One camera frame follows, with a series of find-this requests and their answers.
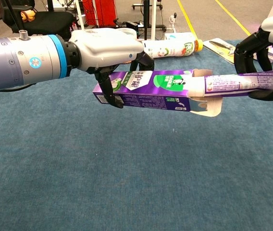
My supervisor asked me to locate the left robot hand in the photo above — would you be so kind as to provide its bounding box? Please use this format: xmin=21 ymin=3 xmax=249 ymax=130
xmin=68 ymin=28 xmax=155 ymax=109

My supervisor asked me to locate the purple toothpaste carton box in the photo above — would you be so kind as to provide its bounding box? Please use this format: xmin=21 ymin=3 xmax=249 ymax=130
xmin=92 ymin=68 xmax=223 ymax=118

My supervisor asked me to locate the purple white toothpaste tube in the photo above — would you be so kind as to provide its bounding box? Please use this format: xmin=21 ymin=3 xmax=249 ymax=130
xmin=189 ymin=68 xmax=273 ymax=98

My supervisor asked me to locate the white bottle yellow cap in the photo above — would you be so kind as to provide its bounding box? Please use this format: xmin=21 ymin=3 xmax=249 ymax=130
xmin=142 ymin=38 xmax=204 ymax=59

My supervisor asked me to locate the red cabinet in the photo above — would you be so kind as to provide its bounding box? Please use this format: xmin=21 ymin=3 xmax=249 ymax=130
xmin=82 ymin=0 xmax=118 ymax=27

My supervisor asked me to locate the white black printed bag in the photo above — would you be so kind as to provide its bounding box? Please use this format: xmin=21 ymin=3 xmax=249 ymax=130
xmin=69 ymin=21 xmax=81 ymax=32

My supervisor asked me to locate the black wheeled stand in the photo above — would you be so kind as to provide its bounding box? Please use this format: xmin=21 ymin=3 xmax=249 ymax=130
xmin=132 ymin=0 xmax=167 ymax=40

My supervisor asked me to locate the razor on yellow card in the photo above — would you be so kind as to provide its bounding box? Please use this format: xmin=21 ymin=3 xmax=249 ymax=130
xmin=203 ymin=38 xmax=238 ymax=64

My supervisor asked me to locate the black office chair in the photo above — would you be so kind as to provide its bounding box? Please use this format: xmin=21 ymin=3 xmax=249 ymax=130
xmin=1 ymin=0 xmax=77 ymax=40

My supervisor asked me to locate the white tissue pack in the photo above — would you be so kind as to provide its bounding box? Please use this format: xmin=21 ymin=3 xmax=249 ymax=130
xmin=164 ymin=32 xmax=196 ymax=40

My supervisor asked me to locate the white power strip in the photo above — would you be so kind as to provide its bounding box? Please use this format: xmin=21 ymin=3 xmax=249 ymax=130
xmin=169 ymin=12 xmax=177 ymax=33

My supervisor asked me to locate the brown yellow plush toy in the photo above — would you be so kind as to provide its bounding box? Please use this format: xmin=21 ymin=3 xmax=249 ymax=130
xmin=20 ymin=10 xmax=36 ymax=23

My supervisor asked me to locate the blue table cloth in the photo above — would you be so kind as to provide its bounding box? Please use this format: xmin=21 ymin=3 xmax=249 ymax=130
xmin=0 ymin=38 xmax=273 ymax=231

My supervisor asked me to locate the white metal post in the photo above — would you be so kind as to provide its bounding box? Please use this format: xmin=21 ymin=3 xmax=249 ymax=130
xmin=75 ymin=0 xmax=87 ymax=31
xmin=150 ymin=0 xmax=158 ymax=40

